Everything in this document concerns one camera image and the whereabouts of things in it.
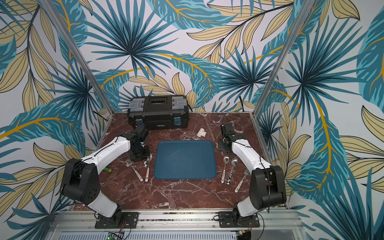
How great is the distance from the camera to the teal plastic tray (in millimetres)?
910

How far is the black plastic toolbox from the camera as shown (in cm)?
97

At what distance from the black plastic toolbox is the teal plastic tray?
0.45ft
